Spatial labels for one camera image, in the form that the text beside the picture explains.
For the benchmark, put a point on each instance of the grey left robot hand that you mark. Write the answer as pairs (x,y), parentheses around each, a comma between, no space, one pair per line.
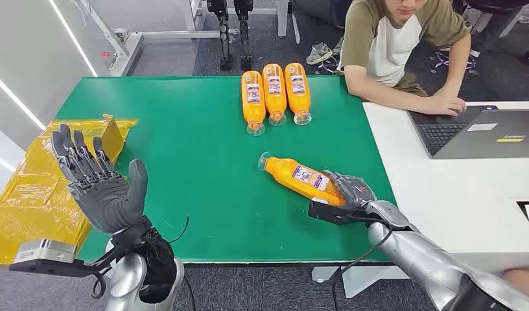
(101,201)

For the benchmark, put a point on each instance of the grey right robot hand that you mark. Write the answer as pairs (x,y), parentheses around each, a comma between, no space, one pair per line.
(354,191)

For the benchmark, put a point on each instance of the orange detergent bottle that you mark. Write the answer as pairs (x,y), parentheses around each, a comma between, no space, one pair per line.
(296,176)
(253,96)
(297,88)
(274,90)

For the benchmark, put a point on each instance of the yellow plastic-wrapped box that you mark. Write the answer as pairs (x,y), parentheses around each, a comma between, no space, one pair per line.
(32,193)

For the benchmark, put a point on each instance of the white table foot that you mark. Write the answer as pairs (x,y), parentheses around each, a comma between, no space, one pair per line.
(363,279)

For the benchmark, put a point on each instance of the green table mat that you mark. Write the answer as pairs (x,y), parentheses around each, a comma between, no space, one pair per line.
(204,171)

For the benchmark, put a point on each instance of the grey laptop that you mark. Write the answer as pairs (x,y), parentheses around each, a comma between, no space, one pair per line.
(483,137)

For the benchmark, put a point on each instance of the grey sneaker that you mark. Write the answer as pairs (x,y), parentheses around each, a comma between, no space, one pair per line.
(319,53)
(338,45)

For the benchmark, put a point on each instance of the person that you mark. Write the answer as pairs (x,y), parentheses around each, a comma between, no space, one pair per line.
(524,281)
(393,43)

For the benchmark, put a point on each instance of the office chair base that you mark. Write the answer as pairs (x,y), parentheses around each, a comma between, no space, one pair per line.
(455,62)

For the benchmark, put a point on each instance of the white desk leg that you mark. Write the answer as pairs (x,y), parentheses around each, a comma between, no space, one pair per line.
(284,17)

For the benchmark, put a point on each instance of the black robot leg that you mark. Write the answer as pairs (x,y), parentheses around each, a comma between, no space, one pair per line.
(245,34)
(223,34)

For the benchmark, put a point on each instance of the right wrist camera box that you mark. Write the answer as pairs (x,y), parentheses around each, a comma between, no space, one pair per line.
(329,212)

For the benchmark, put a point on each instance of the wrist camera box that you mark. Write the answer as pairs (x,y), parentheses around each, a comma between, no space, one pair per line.
(43,253)
(329,212)

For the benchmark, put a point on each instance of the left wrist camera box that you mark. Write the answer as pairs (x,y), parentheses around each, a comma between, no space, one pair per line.
(43,253)

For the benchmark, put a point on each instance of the white desk frame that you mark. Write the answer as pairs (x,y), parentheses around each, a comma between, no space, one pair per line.
(127,43)

